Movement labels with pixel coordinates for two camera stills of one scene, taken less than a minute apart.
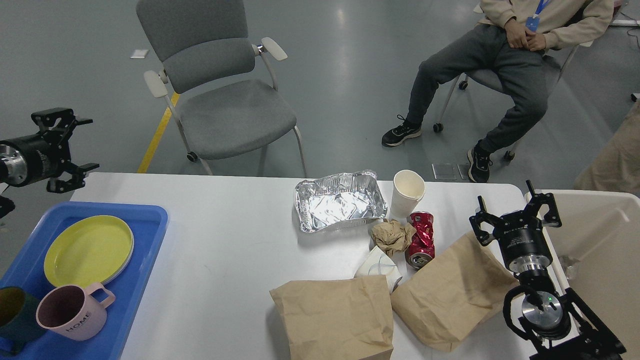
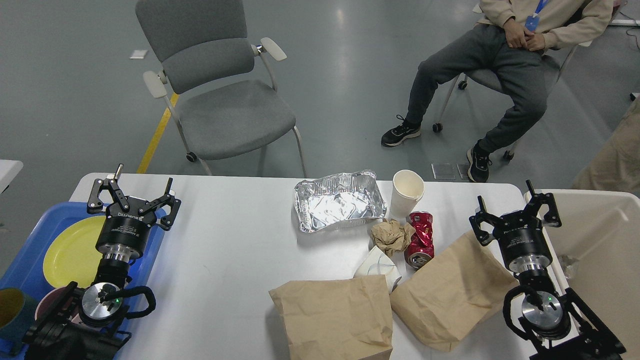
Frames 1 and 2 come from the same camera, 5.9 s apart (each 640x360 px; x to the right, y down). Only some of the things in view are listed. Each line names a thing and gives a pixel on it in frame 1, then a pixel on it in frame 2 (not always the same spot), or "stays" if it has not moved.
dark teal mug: (21, 318) stays
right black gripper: (524, 246) stays
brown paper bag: (448, 298) stays
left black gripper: (39, 156) -> (123, 236)
